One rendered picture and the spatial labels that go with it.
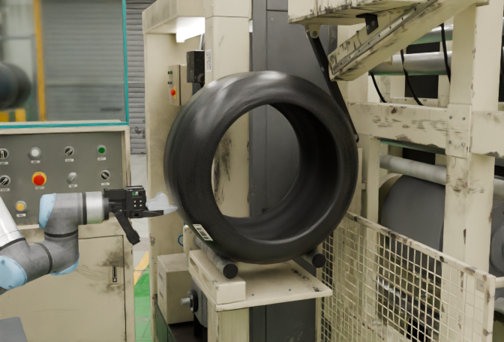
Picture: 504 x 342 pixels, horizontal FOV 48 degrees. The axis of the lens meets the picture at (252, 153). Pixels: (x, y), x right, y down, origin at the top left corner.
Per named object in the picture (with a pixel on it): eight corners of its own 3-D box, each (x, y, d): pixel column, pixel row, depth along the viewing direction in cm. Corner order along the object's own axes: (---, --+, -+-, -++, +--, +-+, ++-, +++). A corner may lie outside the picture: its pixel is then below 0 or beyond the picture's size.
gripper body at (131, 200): (148, 190, 157) (103, 192, 153) (148, 220, 158) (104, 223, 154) (144, 184, 164) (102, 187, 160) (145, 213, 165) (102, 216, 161)
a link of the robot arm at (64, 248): (31, 273, 154) (28, 231, 151) (64, 259, 164) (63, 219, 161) (54, 283, 150) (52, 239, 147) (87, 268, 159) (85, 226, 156)
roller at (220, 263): (209, 241, 194) (198, 247, 193) (204, 230, 193) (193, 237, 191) (241, 274, 161) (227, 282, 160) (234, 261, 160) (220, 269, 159)
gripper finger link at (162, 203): (180, 193, 160) (148, 195, 157) (180, 214, 161) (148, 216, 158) (178, 191, 163) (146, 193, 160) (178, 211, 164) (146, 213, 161)
